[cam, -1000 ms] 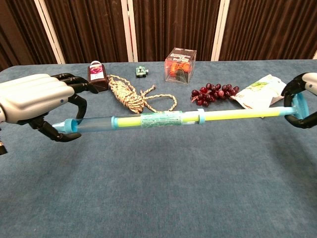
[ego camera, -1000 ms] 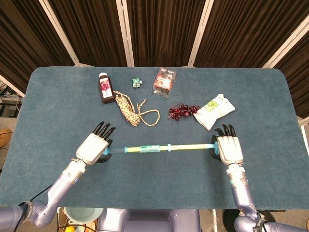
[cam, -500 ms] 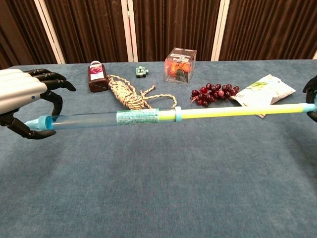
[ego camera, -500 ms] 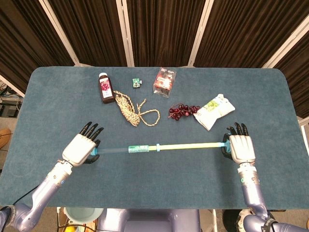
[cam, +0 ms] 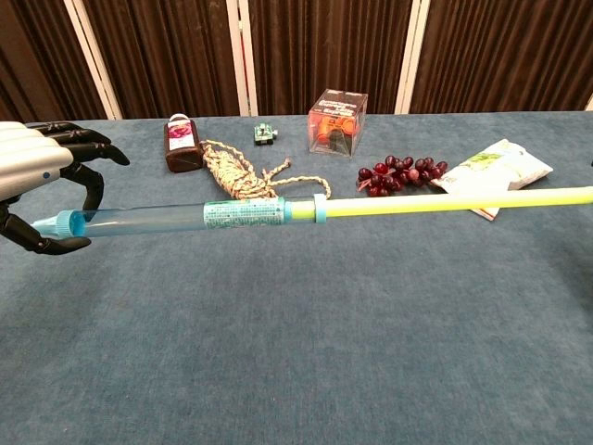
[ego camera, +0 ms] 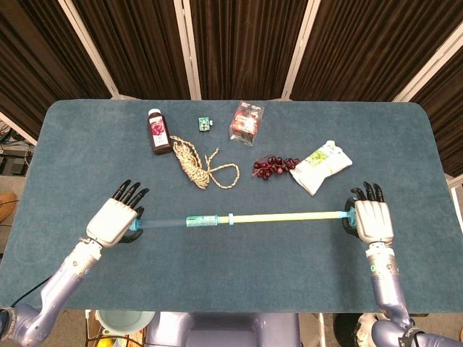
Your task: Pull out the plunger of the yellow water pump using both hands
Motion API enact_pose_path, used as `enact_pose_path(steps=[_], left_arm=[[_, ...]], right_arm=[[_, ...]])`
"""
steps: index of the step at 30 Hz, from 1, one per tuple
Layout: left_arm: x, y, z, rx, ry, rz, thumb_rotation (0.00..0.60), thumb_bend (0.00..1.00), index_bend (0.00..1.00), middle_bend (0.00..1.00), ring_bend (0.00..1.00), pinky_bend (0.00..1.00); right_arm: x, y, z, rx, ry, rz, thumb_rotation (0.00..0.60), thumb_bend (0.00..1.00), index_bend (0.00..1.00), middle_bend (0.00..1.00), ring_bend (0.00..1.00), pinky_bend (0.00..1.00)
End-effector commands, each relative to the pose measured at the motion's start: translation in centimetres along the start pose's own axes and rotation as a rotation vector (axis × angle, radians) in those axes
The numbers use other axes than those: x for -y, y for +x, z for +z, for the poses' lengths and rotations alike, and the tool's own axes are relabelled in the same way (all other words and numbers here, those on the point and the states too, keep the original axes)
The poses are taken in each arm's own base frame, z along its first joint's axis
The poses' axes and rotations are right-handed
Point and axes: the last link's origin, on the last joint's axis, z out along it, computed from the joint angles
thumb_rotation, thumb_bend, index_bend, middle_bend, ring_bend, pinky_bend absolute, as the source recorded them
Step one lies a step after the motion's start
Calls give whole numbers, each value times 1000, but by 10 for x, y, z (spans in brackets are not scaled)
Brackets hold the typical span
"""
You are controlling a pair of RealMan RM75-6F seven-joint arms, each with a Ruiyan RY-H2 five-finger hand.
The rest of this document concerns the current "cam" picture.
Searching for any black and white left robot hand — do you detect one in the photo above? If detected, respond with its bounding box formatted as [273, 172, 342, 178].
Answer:
[0, 121, 132, 256]

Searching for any brown pleated curtain panel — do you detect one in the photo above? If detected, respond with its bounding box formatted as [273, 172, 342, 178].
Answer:
[248, 0, 414, 116]
[82, 0, 242, 120]
[410, 0, 593, 115]
[0, 0, 110, 125]

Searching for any dark red juice bottle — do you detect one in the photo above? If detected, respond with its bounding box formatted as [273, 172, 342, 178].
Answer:
[164, 113, 205, 173]

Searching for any small green toy block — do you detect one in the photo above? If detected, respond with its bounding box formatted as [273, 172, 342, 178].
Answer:
[252, 122, 282, 147]

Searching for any clear box with red toy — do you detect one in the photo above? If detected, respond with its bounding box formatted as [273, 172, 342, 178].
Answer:
[307, 88, 370, 159]

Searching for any blue table cloth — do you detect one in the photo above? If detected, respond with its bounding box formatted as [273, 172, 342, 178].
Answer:
[0, 109, 593, 445]

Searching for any bunch of red grapes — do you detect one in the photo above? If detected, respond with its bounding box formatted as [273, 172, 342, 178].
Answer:
[355, 155, 449, 200]

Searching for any white and green snack bag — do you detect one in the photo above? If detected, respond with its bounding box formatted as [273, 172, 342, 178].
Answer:
[428, 137, 555, 220]

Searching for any beige braided rope coil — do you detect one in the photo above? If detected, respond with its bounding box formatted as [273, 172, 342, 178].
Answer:
[201, 139, 333, 203]

